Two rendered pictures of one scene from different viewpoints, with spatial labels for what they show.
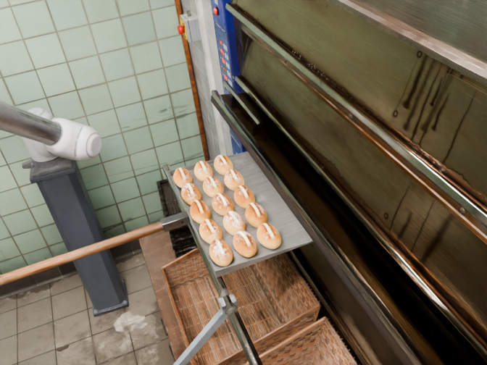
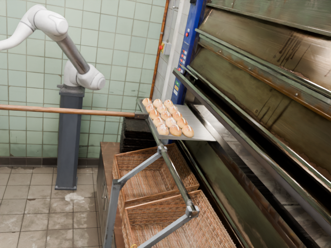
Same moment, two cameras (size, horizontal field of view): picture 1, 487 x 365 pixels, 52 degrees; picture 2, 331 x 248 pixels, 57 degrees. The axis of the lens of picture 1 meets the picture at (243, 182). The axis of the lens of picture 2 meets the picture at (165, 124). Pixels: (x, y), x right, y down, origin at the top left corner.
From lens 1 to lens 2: 66 cm
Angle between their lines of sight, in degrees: 15
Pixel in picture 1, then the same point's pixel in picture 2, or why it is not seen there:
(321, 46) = (243, 38)
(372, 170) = (253, 93)
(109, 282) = (72, 170)
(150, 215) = not seen: hidden behind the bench
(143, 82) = (129, 72)
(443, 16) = (305, 12)
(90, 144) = (100, 81)
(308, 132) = (222, 83)
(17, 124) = (74, 53)
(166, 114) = (134, 93)
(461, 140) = (303, 60)
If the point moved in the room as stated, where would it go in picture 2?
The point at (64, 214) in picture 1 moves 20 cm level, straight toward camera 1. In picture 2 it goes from (67, 119) to (70, 130)
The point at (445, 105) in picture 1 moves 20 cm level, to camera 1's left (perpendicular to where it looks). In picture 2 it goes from (298, 48) to (250, 39)
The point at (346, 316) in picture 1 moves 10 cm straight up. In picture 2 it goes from (215, 184) to (219, 170)
